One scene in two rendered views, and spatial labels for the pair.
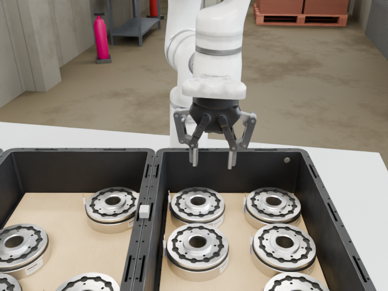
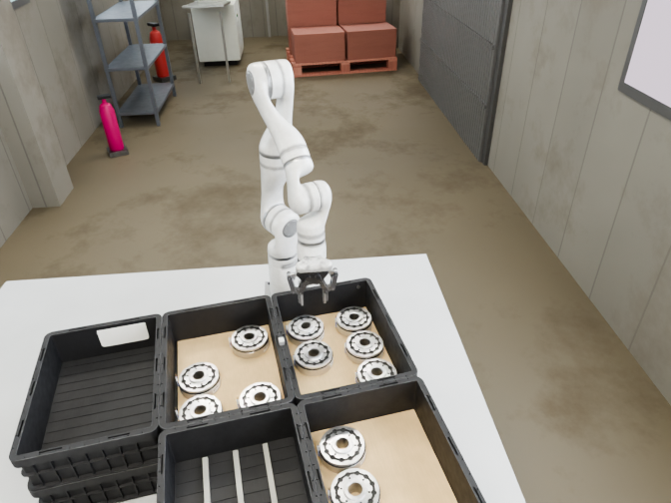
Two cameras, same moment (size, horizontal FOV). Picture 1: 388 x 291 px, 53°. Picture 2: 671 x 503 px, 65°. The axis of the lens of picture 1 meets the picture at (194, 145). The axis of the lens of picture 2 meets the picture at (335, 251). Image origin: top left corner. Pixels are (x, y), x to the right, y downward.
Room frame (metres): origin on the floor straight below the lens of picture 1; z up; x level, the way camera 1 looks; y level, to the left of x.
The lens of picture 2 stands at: (-0.51, 0.17, 1.87)
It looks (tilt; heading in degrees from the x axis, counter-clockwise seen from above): 34 degrees down; 346
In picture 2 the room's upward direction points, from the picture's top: 1 degrees counter-clockwise
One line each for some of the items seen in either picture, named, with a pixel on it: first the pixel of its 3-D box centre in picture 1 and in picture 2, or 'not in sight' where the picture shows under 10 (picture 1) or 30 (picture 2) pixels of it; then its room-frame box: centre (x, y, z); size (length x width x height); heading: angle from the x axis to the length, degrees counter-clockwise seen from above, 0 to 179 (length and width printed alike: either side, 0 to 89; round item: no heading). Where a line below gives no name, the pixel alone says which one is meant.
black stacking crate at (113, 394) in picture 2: not in sight; (103, 393); (0.48, 0.53, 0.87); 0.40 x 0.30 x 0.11; 0
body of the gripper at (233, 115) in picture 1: (215, 104); (312, 267); (0.58, -0.03, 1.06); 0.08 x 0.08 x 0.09
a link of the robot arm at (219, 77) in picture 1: (216, 66); (312, 250); (0.56, -0.03, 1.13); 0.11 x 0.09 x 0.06; 173
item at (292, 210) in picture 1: (273, 204); (353, 317); (0.59, -0.15, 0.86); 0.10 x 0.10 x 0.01
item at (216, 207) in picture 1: (197, 203); (306, 326); (0.59, -0.01, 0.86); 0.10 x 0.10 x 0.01
